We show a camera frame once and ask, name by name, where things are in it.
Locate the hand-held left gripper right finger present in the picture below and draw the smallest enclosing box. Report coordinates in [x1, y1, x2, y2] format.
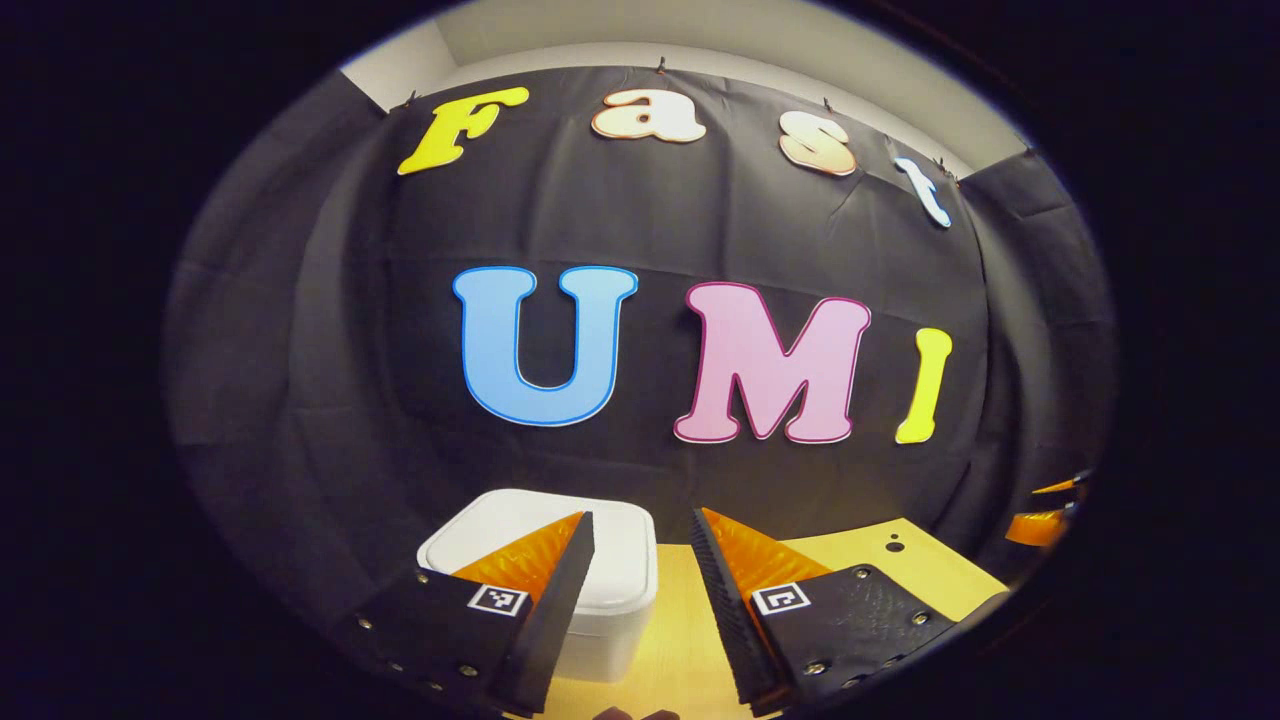
[689, 506, 963, 718]

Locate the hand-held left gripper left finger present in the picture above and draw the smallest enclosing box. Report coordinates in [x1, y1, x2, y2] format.
[344, 510, 597, 717]

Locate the white desktop garbage bin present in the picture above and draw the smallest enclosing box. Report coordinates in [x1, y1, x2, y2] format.
[416, 488, 660, 685]

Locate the wooden desktop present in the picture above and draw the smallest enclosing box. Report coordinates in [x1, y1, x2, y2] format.
[520, 517, 1010, 720]

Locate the black backdrop cloth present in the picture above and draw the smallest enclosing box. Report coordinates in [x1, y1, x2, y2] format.
[160, 65, 1119, 641]

